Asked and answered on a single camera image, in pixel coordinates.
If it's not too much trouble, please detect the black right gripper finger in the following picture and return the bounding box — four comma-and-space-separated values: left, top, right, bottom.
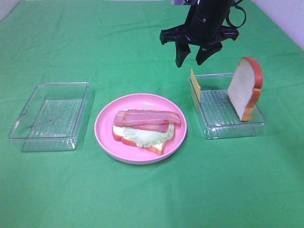
196, 42, 222, 66
175, 41, 191, 67

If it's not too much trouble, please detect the clear plastic container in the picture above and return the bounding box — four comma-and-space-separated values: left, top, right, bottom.
189, 73, 266, 139
8, 82, 90, 152

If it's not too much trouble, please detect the left clear plastic container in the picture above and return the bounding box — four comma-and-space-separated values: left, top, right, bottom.
8, 82, 90, 152

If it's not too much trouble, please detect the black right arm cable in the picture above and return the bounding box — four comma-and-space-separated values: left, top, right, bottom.
225, 0, 247, 29

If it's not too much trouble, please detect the green tablecloth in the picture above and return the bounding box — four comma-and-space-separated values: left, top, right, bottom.
0, 0, 304, 228

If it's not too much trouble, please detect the yellow cheese slice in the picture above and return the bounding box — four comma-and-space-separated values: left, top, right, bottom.
190, 69, 200, 101

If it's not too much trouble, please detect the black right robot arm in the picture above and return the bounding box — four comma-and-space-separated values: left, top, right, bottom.
160, 0, 239, 67

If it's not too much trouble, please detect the bread slice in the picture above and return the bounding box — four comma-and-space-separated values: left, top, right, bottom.
227, 57, 264, 121
112, 123, 175, 155

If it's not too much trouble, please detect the pink round plate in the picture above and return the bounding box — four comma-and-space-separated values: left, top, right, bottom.
94, 93, 187, 165

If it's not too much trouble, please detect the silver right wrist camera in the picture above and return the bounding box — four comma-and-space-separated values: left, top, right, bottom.
171, 0, 199, 5

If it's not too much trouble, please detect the red bacon strip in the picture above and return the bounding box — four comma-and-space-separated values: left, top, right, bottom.
122, 109, 181, 126

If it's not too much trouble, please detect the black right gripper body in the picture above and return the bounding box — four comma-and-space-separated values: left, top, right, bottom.
160, 0, 239, 47

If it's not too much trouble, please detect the right clear plastic container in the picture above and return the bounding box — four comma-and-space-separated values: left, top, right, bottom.
189, 73, 266, 139

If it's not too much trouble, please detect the green lettuce leaf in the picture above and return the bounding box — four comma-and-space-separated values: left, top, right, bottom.
119, 109, 181, 148

